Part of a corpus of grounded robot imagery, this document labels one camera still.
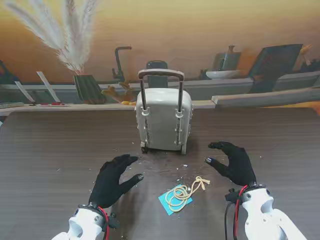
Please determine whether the white pampas grass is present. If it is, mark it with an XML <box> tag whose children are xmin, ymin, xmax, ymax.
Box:
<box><xmin>2</xmin><ymin>0</ymin><xmax>101</xmax><ymax>76</ymax></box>

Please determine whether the grey lidded pot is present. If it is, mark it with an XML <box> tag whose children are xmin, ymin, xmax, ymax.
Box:
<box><xmin>212</xmin><ymin>44</ymin><xmax>242</xmax><ymax>72</ymax></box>

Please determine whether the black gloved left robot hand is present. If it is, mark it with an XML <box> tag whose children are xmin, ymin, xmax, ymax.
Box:
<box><xmin>88</xmin><ymin>154</ymin><xmax>145</xmax><ymax>209</ymax></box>

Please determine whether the white flat stick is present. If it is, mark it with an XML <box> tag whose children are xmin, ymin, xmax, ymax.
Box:
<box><xmin>36</xmin><ymin>71</ymin><xmax>61</xmax><ymax>103</ymax></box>
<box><xmin>14</xmin><ymin>81</ymin><xmax>36</xmax><ymax>103</ymax></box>

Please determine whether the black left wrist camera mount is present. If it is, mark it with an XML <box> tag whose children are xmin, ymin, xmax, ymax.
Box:
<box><xmin>107</xmin><ymin>212</ymin><xmax>121</xmax><ymax>230</ymax></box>

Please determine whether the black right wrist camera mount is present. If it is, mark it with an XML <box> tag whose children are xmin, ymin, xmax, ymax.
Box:
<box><xmin>224</xmin><ymin>188</ymin><xmax>242</xmax><ymax>202</ymax></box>

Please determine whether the cream tag string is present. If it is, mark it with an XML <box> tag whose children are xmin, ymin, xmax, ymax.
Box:
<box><xmin>165</xmin><ymin>175</ymin><xmax>211</xmax><ymax>214</ymax></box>

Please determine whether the black tilted tablet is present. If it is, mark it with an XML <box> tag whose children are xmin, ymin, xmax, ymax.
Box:
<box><xmin>247</xmin><ymin>44</ymin><xmax>304</xmax><ymax>95</ymax></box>

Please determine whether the red wrist cable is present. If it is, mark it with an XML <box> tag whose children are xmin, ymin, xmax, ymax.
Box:
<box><xmin>97</xmin><ymin>206</ymin><xmax>111</xmax><ymax>240</ymax></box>
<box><xmin>233</xmin><ymin>184</ymin><xmax>248</xmax><ymax>240</ymax></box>

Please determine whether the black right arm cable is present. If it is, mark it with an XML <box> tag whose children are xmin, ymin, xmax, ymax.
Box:
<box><xmin>224</xmin><ymin>202</ymin><xmax>232</xmax><ymax>240</ymax></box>

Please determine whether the teal luggage tag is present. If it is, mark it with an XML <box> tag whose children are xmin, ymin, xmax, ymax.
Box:
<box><xmin>158</xmin><ymin>184</ymin><xmax>195</xmax><ymax>216</ymax></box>

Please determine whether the green ribbed vase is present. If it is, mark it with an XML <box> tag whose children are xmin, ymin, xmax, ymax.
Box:
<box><xmin>73</xmin><ymin>74</ymin><xmax>108</xmax><ymax>105</ymax></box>

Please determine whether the red left wrist cable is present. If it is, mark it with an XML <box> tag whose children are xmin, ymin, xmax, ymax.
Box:
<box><xmin>97</xmin><ymin>206</ymin><xmax>111</xmax><ymax>240</ymax></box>

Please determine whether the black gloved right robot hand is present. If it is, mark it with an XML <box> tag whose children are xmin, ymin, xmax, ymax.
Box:
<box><xmin>204</xmin><ymin>141</ymin><xmax>258</xmax><ymax>187</ymax></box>

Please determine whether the red right wrist cable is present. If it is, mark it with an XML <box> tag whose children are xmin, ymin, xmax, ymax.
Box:
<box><xmin>233</xmin><ymin>184</ymin><xmax>248</xmax><ymax>240</ymax></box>

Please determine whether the white bowl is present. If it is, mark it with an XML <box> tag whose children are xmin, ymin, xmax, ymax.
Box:
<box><xmin>205</xmin><ymin>69</ymin><xmax>241</xmax><ymax>81</ymax></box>

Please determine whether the black canister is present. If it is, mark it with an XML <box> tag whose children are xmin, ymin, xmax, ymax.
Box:
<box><xmin>146</xmin><ymin>60</ymin><xmax>169</xmax><ymax>88</ymax></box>

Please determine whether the dark bent faucet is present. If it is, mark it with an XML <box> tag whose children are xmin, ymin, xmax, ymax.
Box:
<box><xmin>111</xmin><ymin>46</ymin><xmax>133</xmax><ymax>83</ymax></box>

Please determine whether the small grey toy suitcase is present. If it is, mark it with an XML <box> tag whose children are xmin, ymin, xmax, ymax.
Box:
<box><xmin>134</xmin><ymin>69</ymin><xmax>194</xmax><ymax>155</ymax></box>

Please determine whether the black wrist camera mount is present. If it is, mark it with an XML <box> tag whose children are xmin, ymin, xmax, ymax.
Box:
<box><xmin>107</xmin><ymin>212</ymin><xmax>121</xmax><ymax>230</ymax></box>
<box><xmin>224</xmin><ymin>188</ymin><xmax>242</xmax><ymax>202</ymax></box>

